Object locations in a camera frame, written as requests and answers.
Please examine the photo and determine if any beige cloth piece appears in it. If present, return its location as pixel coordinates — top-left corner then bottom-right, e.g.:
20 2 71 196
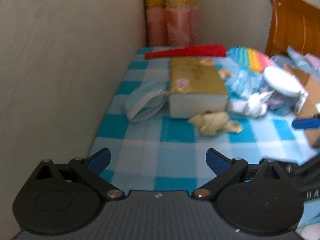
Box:
188 112 243 137

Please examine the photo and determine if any white cloth glove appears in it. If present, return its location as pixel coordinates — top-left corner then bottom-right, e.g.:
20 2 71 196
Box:
226 91 273 118

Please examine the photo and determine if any light blue face mask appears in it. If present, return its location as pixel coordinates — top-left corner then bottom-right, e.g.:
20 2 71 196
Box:
222 65 262 100

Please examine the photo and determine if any open cardboard box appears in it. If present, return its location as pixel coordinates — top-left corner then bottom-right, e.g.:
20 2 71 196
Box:
284 64 320 148

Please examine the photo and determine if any clear jar with white lid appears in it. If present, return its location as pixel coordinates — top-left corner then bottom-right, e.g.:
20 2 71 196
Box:
259 66 303 116

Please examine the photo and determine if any pink floral pillow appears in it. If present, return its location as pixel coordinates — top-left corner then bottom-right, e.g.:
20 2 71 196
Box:
304 53 320 70

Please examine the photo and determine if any blue checkered tablecloth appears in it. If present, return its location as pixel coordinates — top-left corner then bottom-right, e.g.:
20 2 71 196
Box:
91 47 319 192

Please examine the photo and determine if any blue floral pillow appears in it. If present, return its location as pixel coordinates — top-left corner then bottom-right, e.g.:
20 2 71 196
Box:
271 46 319 74

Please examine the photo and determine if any rainbow pop-it silicone toy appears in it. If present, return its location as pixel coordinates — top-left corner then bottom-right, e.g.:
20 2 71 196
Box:
227 47 276 74

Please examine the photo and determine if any gold tissue pack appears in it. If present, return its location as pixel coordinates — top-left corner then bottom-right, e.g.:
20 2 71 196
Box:
169 57 229 119

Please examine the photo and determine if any orange wooden headboard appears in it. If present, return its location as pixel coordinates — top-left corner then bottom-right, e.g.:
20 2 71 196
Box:
265 0 319 57

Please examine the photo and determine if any red folded fan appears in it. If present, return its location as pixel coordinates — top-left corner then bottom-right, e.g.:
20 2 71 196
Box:
145 44 226 60

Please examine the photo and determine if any pink gold patterned curtain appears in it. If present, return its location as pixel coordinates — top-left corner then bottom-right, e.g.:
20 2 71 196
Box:
144 0 199 47

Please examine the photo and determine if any blue face mask by wall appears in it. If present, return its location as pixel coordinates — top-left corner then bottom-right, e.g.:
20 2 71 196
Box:
124 80 168 123

